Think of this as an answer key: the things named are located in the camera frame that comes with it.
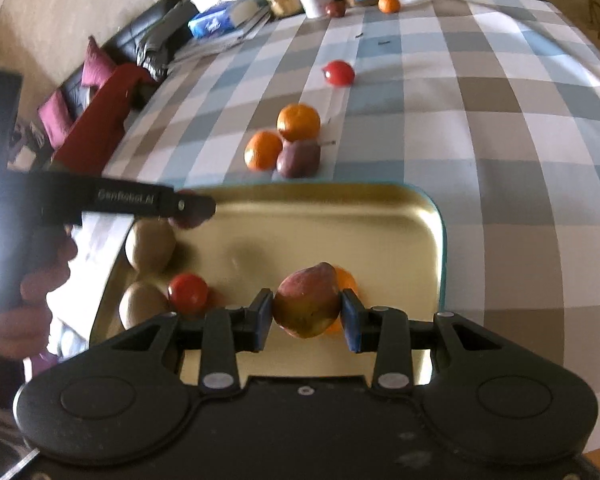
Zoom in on checkered tablecloth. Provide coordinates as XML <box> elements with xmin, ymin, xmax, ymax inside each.
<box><xmin>102</xmin><ymin>0</ymin><xmax>600</xmax><ymax>461</ymax></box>

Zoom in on grey jacket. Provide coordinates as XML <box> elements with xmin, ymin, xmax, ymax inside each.
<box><xmin>135</xmin><ymin>0</ymin><xmax>201</xmax><ymax>83</ymax></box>

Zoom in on large orange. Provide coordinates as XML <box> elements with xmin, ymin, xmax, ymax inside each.
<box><xmin>277</xmin><ymin>103</ymin><xmax>322</xmax><ymax>142</ymax></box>
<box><xmin>244</xmin><ymin>131</ymin><xmax>284</xmax><ymax>171</ymax></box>
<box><xmin>327</xmin><ymin>267</ymin><xmax>362</xmax><ymax>335</ymax></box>

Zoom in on black leather sofa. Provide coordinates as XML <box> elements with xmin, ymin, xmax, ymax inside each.
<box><xmin>55</xmin><ymin>0</ymin><xmax>196</xmax><ymax>126</ymax></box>

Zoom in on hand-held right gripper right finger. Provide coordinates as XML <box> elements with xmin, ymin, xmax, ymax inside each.
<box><xmin>340</xmin><ymin>287</ymin><xmax>518</xmax><ymax>393</ymax></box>

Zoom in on blue tissue pack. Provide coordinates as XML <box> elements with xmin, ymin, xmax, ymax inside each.
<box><xmin>187</xmin><ymin>0</ymin><xmax>261</xmax><ymax>40</ymax></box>

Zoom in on stack of books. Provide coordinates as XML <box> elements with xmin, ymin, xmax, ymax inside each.
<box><xmin>170</xmin><ymin>2</ymin><xmax>273</xmax><ymax>63</ymax></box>

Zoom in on dark red pear with stem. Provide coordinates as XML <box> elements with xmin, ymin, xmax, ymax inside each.
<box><xmin>276</xmin><ymin>139</ymin><xmax>337</xmax><ymax>179</ymax></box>

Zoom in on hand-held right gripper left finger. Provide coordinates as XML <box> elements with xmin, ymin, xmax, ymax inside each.
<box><xmin>97</xmin><ymin>287</ymin><xmax>276</xmax><ymax>395</ymax></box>

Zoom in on person's left hand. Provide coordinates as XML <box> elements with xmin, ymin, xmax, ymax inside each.
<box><xmin>0</xmin><ymin>232</ymin><xmax>78</xmax><ymax>361</ymax></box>

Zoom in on red purple plum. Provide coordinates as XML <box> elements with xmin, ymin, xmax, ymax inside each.
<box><xmin>169</xmin><ymin>192</ymin><xmax>211</xmax><ymax>231</ymax></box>

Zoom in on red tomato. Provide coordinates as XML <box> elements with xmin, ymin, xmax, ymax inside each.
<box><xmin>168</xmin><ymin>273</ymin><xmax>210</xmax><ymax>315</ymax></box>
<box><xmin>321</xmin><ymin>60</ymin><xmax>356</xmax><ymax>87</ymax></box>

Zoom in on red chair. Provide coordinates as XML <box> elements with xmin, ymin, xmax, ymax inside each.
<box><xmin>50</xmin><ymin>62</ymin><xmax>153</xmax><ymax>173</ymax></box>

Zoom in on brown kiwi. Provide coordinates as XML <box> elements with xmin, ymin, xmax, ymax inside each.
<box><xmin>118</xmin><ymin>281</ymin><xmax>171</xmax><ymax>331</ymax></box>
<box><xmin>125</xmin><ymin>217</ymin><xmax>177</xmax><ymax>274</ymax></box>

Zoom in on gold metal tray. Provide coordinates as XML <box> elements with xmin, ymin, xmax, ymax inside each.
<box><xmin>87</xmin><ymin>181</ymin><xmax>448</xmax><ymax>386</ymax></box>

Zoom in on white plastic bag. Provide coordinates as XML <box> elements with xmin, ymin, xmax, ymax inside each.
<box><xmin>45</xmin><ymin>210</ymin><xmax>136</xmax><ymax>361</ymax></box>

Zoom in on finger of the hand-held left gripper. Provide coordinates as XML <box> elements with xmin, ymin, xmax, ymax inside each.
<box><xmin>155</xmin><ymin>187</ymin><xmax>217</xmax><ymax>223</ymax></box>

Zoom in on magenta cushion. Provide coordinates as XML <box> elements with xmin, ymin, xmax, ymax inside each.
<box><xmin>37</xmin><ymin>90</ymin><xmax>78</xmax><ymax>148</ymax></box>
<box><xmin>81</xmin><ymin>36</ymin><xmax>118</xmax><ymax>88</ymax></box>

